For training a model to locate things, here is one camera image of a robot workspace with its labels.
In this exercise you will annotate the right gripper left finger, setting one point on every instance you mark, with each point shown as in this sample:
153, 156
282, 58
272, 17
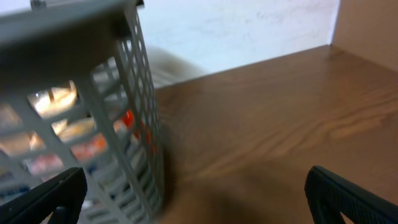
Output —
60, 199

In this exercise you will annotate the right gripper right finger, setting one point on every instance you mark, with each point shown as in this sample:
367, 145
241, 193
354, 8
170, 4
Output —
331, 197

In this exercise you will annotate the beige snack bag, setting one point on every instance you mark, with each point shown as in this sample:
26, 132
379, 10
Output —
42, 120

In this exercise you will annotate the grey plastic basket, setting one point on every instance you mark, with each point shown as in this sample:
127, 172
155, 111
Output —
98, 45

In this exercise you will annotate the red spaghetti packet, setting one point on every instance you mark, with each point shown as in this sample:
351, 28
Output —
129, 120

